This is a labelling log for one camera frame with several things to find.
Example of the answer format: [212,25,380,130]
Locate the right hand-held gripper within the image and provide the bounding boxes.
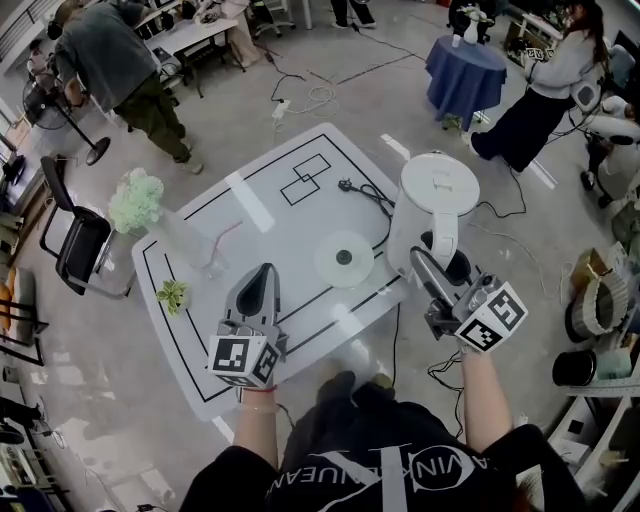
[409,245,530,355]

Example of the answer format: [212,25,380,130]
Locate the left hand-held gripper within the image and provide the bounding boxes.
[207,262,290,389]

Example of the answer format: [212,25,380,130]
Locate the white electric kettle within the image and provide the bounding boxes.
[386,151,482,281]

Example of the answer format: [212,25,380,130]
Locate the person's left forearm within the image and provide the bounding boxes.
[231,387,280,470]

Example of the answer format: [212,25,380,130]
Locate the person's right forearm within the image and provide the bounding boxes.
[458,346,517,455]

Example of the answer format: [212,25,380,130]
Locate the round white kettle base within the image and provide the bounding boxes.
[313,229,376,289]

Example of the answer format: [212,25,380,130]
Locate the clear glass with pink straw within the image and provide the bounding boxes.
[201,219,244,282]

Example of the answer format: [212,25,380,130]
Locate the small green potted plant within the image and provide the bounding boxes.
[155,279,192,317]

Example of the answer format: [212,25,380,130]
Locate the clear glass vase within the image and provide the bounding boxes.
[148,209,207,272]

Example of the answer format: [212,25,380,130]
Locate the person's dark shoes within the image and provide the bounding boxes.
[316,369,396,407]

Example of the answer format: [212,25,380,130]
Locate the pale green flower bouquet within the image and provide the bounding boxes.
[107,167,166,237]

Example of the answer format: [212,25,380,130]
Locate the woven wicker basket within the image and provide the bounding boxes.
[564,272,632,344]

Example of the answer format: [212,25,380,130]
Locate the black cylindrical container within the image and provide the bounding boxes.
[551,349,599,388]

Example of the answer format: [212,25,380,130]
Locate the round table with blue cloth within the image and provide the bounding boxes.
[424,34,509,133]

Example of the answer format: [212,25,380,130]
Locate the black metal chair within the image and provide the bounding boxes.
[39,155,137,301]

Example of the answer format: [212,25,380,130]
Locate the person's black printed shirt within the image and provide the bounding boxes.
[178,382,587,512]

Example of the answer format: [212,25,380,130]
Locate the white shelf unit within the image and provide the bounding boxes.
[546,377,640,512]

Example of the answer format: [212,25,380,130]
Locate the white vase with flowers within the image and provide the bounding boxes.
[457,5,489,47]

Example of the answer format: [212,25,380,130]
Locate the white desk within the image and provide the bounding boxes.
[143,12,240,69]

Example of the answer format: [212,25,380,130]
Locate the black standing fan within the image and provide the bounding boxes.
[21,74,112,167]

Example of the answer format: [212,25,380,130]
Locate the black power cord with plug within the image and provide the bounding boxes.
[337,177,397,251]

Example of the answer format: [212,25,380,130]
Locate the black floor cable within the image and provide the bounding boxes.
[426,349,467,441]

